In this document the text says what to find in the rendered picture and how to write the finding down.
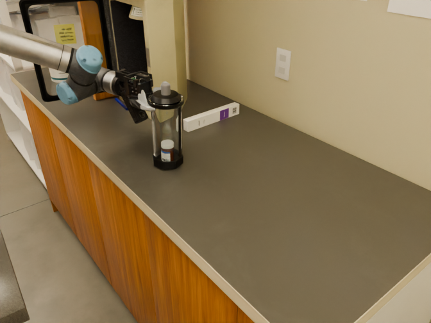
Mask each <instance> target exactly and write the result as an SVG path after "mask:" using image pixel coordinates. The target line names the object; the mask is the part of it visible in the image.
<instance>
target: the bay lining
mask: <svg viewBox="0 0 431 323"><path fill-rule="evenodd" d="M131 7H132V5H131V4H127V3H122V2H120V1H116V0H113V1H110V8H111V13H112V22H113V28H114V37H115V46H116V52H117V61H118V67H119V70H121V69H126V70H127V72H129V73H134V72H138V71H142V72H147V73H148V66H147V58H146V45H145V37H144V23H143V21H141V20H135V19H131V18H129V14H130V10H131Z"/></svg>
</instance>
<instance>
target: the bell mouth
mask: <svg viewBox="0 0 431 323"><path fill-rule="evenodd" d="M129 18H131V19H135V20H141V21H143V16H142V10H141V8H140V7H138V6H133V5H132V7H131V10H130V14H129Z"/></svg>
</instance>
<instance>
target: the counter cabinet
mask: <svg viewBox="0 0 431 323"><path fill-rule="evenodd" d="M21 95H22V100H23V102H24V107H25V109H26V114H27V116H28V121H29V124H30V128H31V132H32V135H33V139H34V143H35V147H36V150H37V154H38V158H39V161H40V165H41V168H42V172H43V175H44V179H45V182H46V186H47V191H48V194H49V198H50V201H51V206H52V208H53V211H54V212H56V211H59V212H60V214H61V215H62V217H63V218H64V219H65V221H66V222H67V223H68V225H69V226H70V228H71V229H72V230H73V232H74V234H75V235H76V236H77V237H78V239H79V241H80V242H81V243H82V245H83V246H84V248H85V249H86V250H87V252H88V253H89V254H90V256H91V257H92V259H93V260H94V261H95V263H96V265H97V266H98V267H99V269H100V270H101V271H102V273H103V274H104V275H105V277H106V278H107V280H108V281H109V283H110V284H111V285H112V287H113V288H114V290H115V291H116V292H117V294H118V295H119V297H120V298H121V299H122V301H123V303H124V304H125V305H126V307H127V308H128V309H129V311H130V312H131V314H132V315H133V316H134V318H135V319H136V321H137V322H138V323H254V322H253V321H252V320H251V319H250V318H249V317H248V316H247V315H246V314H245V313H244V312H243V311H242V310H241V309H240V308H239V307H238V306H237V305H236V304H235V303H234V302H233V301H232V300H231V299H230V298H229V297H228V296H227V295H226V294H225V293H224V292H223V291H222V290H221V289H220V288H219V287H218V286H217V285H216V284H215V283H214V282H213V281H212V280H211V279H210V278H209V277H208V276H207V275H206V274H205V273H204V272H203V271H202V270H201V269H200V268H199V267H198V266H197V265H196V264H195V263H194V262H193V261H192V260H191V259H190V258H189V257H188V256H187V255H186V254H185V253H184V252H183V251H182V250H181V249H180V248H179V247H178V246H177V245H176V244H175V243H174V242H173V241H172V240H171V239H170V238H169V237H168V236H167V235H166V234H165V233H164V232H163V231H162V230H161V229H160V228H159V227H158V226H157V225H156V224H155V223H154V222H153V221H152V220H151V219H150V218H149V217H148V216H147V215H146V214H145V213H144V212H143V211H142V210H141V209H140V208H139V207H138V206H137V205H136V204H135V203H134V202H133V201H132V200H131V199H130V198H129V197H128V196H127V195H126V194H125V193H124V192H123V191H122V190H121V189H120V188H119V187H118V186H117V185H116V184H115V183H114V182H113V181H112V180H111V179H110V178H109V177H108V176H107V175H106V174H105V173H104V172H103V171H102V170H101V169H100V168H99V167H98V166H97V165H96V164H95V163H94V162H93V161H92V160H91V159H90V158H89V157H88V156H87V155H86V154H85V153H84V152H83V151H82V150H81V149H80V148H78V147H77V146H76V145H75V144H74V143H73V142H72V141H71V140H70V139H69V138H68V137H67V136H66V135H65V134H64V133H63V132H62V131H61V130H60V129H59V128H58V127H57V126H56V125H55V124H54V123H53V122H52V121H51V120H50V119H49V118H48V117H47V116H46V115H45V114H44V113H43V112H42V111H41V110H40V109H39V108H38V107H37V106H36V105H35V104H34V103H33V102H32V101H31V100H30V99H29V98H28V97H27V96H26V95H25V94H24V93H23V92H22V91H21ZM430 319H431V262H430V263H429V264H428V265H427V266H426V267H425V268H424V269H423V270H422V271H421V272H420V273H419V274H418V275H417V276H416V277H415V278H414V279H412V280H411V281H410V282H409V283H408V284H407V285H406V286H405V287H404V288H402V289H401V290H400V291H399V292H398V293H397V294H396V295H395V296H394V297H393V298H392V299H391V300H390V301H389V302H388V303H387V304H386V305H385V306H383V307H382V308H381V309H380V310H379V311H378V312H377V313H376V314H374V315H373V316H372V317H371V318H370V319H369V320H368V321H367V322H366V323H429V322H430Z"/></svg>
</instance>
